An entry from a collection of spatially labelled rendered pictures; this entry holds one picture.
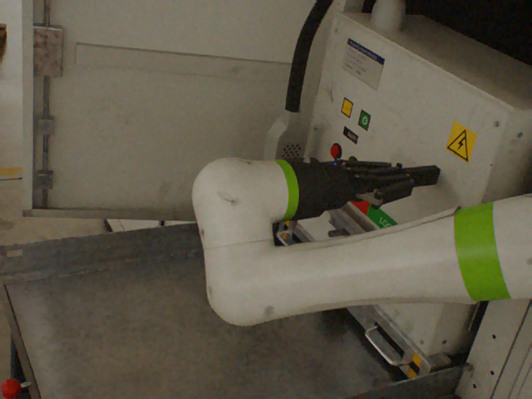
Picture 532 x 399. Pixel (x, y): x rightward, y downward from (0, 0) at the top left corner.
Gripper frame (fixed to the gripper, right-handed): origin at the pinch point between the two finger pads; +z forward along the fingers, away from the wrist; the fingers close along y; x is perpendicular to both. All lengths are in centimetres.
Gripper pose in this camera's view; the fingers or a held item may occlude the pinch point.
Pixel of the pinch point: (419, 176)
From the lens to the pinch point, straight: 120.5
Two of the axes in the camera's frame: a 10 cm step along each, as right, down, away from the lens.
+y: 4.6, 4.9, -7.4
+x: 1.6, -8.7, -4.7
